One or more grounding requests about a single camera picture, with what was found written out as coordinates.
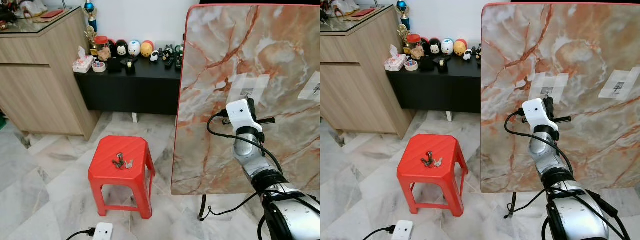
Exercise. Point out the decorative figurine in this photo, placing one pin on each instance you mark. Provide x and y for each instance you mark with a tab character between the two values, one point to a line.
345	6
34	7

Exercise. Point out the red flat pouch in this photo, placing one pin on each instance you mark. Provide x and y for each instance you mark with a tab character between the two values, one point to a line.
52	13
363	12

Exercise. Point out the black tape dispenser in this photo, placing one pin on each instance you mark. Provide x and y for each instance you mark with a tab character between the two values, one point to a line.
130	66
443	65

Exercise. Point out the black low sideboard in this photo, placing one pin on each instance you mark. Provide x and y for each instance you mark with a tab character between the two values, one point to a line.
435	90
130	92

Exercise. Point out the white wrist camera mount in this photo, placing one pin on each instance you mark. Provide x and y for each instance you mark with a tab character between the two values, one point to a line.
240	114
536	112
403	231
103	232

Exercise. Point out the black box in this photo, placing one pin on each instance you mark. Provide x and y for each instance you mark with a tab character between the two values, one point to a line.
426	64
114	65

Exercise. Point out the white tape roll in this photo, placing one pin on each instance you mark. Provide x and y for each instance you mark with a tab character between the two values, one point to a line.
99	67
411	65

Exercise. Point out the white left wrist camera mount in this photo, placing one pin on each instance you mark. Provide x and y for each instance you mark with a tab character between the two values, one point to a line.
403	231
103	232

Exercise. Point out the bunch of metal keys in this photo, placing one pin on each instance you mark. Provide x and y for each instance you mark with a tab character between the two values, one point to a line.
119	161
428	160

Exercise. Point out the marble pattern red-edged table top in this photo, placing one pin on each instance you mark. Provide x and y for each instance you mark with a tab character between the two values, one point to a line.
220	150
590	150

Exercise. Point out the blue ball trophy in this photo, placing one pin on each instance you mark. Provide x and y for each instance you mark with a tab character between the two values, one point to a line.
403	9
90	10

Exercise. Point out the small black white figurine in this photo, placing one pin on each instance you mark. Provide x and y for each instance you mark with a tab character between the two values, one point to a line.
154	56
467	54

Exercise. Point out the red plastic stool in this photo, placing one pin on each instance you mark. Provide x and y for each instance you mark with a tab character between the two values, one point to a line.
415	165
105	165

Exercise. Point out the light wooden cabinet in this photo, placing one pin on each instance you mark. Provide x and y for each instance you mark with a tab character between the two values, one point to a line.
40	90
355	90

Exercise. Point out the black round mouse figurine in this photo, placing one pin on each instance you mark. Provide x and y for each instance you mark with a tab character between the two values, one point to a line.
435	47
122	48

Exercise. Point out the black metal table leg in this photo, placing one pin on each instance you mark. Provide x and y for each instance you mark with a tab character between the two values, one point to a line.
203	207
512	205

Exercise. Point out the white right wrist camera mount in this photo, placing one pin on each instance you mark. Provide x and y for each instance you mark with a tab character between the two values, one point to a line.
240	114
536	112

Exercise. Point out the small gold trophy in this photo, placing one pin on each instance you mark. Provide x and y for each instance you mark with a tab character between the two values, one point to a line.
90	40
403	38

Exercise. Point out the pink white tissue pack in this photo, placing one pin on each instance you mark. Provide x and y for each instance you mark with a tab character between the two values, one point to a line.
395	61
83	62

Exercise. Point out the clear adhesive wall hook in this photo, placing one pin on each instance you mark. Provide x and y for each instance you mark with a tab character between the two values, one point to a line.
550	82
619	86
242	85
311	89

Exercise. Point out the red lid snack jar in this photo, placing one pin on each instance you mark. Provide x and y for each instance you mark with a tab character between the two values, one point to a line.
414	46
102	47

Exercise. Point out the orange round figurine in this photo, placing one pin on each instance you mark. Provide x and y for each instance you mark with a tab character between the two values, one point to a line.
147	49
460	47

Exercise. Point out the white round figurine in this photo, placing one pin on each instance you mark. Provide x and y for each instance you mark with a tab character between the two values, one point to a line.
447	47
134	48

